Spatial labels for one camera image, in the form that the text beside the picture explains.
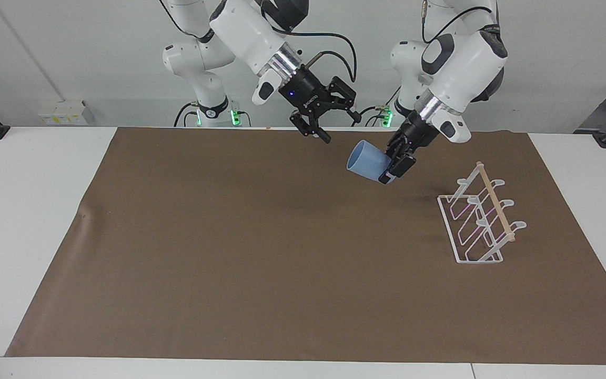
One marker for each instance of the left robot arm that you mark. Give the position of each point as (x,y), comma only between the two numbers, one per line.
(466,63)

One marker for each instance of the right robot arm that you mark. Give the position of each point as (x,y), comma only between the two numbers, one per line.
(240,31)

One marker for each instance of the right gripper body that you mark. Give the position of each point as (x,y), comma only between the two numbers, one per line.
(307,90)

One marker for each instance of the white wall socket box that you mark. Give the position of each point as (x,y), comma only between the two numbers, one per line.
(62,112)

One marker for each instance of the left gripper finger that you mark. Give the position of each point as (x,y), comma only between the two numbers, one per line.
(393,147)
(404,164)

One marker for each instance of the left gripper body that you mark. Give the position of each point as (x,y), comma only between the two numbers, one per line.
(418,130)

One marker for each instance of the blue cup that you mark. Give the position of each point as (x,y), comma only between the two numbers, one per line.
(366,160)

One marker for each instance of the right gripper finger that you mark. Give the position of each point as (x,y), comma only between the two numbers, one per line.
(346,97)
(311,126)

